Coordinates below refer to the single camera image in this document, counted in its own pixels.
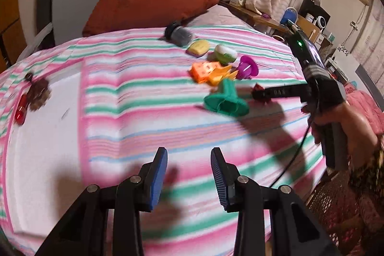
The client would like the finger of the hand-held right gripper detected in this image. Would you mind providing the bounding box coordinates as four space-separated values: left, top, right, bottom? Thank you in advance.
253 85 311 102

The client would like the grey cup with black lid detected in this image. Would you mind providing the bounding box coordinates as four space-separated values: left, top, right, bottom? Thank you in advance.
164 21 194 45

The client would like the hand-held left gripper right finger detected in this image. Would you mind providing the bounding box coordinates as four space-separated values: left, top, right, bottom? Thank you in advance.
211 147 341 256

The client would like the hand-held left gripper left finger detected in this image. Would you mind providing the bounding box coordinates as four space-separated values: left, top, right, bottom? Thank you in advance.
36 147 168 256

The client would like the person's right hand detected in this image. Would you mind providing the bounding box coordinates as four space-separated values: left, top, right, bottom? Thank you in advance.
301 102 378 155

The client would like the yellow plastic toy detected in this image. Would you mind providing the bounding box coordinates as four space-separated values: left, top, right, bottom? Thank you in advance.
207 65 239 86

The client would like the rust red pillow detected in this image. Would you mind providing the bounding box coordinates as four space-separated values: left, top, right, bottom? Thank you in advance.
82 0 219 37

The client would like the pink fleece blanket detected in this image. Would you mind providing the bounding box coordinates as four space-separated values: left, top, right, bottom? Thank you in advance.
345 83 384 137

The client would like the teal plastic funnel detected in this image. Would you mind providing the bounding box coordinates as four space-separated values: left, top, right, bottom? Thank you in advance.
204 78 250 117

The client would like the green plug-in device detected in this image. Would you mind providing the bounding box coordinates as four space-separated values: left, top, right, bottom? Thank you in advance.
209 44 238 64

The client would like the yellow soap bar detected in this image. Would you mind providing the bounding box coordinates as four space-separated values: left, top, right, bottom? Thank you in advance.
186 39 210 58

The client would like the red capsule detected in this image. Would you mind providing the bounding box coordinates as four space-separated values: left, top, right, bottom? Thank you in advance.
15 94 28 126

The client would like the brown fuzzy clump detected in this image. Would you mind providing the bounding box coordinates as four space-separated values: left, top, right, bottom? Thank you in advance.
27 77 51 110

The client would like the black box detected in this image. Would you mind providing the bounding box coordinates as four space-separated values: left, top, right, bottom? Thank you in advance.
300 0 330 25

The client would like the small red toy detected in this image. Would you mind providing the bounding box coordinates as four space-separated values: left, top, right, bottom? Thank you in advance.
251 83 265 101

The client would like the orange plastic toy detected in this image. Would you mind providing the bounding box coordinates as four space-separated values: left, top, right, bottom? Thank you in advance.
190 61 222 83

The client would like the mauve quilted bedsheet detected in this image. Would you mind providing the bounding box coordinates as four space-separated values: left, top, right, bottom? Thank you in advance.
184 6 251 30

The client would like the purple plastic funnel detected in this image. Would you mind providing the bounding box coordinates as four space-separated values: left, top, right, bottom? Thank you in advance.
235 55 259 79

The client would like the white round device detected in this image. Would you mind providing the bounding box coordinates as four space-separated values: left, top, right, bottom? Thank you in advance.
315 16 329 32

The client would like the cardboard box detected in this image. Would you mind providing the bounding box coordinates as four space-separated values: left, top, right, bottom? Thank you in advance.
295 14 321 43

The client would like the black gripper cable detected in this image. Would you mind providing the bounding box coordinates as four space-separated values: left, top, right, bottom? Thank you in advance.
268 112 314 188

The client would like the pink green striped blanket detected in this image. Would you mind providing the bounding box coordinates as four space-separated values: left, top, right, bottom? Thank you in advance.
0 26 330 256

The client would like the wooden shelf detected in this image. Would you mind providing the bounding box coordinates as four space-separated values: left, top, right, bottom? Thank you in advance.
217 0 290 35

